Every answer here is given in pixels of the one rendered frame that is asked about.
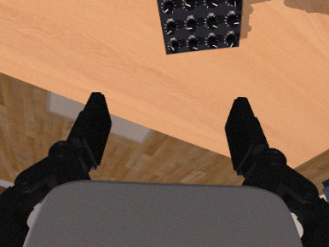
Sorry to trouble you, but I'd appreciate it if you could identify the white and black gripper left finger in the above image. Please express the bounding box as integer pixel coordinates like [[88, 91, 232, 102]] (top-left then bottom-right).
[[0, 92, 112, 247]]

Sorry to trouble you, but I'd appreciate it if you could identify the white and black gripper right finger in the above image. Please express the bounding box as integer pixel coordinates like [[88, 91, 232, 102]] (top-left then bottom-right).
[[225, 97, 329, 247]]

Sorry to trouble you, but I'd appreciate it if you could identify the black knob box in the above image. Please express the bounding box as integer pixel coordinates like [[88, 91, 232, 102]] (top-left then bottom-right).
[[157, 0, 243, 55]]

